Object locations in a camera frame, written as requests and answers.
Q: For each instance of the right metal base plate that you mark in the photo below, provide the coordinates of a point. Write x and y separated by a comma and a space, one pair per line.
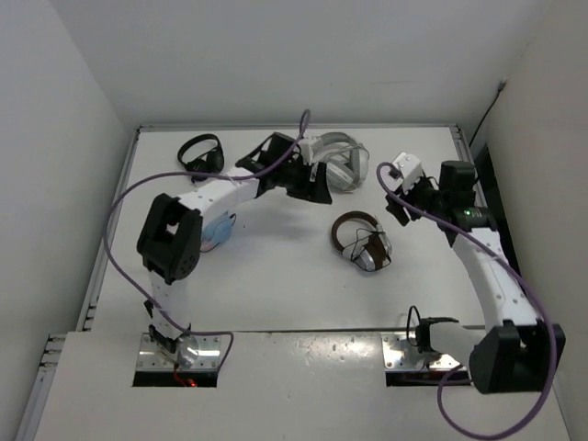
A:
399, 356

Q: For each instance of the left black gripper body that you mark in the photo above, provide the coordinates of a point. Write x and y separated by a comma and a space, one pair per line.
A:
294, 177

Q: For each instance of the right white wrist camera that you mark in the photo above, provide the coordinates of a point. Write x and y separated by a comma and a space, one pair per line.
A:
407, 170

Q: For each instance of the blue pink cat headphones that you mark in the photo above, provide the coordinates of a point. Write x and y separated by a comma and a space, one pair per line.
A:
217, 232

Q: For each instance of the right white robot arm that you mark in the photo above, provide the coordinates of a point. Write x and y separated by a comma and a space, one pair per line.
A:
519, 351

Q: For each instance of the black headphones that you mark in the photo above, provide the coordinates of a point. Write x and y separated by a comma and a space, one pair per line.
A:
208, 163

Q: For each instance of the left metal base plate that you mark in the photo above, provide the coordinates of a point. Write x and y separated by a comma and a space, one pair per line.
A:
198, 354

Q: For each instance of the brown silver headphones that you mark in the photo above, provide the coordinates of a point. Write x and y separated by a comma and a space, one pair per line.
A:
371, 250

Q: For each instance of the white grey headphones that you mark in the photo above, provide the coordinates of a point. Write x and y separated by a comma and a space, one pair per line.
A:
346, 159

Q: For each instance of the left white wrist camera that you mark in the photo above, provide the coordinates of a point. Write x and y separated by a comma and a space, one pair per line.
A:
310, 148

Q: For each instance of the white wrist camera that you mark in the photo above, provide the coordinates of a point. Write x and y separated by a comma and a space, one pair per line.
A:
310, 148
407, 170

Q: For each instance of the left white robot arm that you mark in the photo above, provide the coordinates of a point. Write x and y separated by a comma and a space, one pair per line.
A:
173, 233

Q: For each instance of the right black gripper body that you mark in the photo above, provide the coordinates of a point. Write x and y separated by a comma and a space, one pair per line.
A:
423, 196

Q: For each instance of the metal base plate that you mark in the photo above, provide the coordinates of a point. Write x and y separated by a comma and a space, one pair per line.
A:
399, 356
198, 354

